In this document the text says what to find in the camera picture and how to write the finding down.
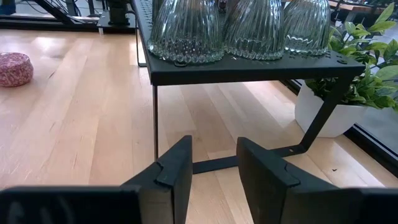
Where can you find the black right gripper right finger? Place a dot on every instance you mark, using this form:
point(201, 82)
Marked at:
point(273, 193)

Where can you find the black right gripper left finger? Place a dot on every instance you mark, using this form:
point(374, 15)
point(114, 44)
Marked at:
point(168, 193)

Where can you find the ribbed glass candle stick holder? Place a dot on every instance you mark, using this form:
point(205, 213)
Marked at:
point(186, 31)
point(308, 28)
point(255, 31)

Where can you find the pink swirl candle tin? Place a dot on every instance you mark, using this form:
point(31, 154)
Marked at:
point(14, 70)

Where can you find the green plant in white pot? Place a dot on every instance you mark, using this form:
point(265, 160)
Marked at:
point(339, 119)

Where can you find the black perforated metal shelf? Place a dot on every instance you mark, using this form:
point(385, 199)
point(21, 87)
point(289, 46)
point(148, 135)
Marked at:
point(248, 71)

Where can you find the background wooden table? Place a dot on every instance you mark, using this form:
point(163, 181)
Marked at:
point(354, 7)

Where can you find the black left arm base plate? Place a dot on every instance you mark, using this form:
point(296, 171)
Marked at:
point(116, 28)

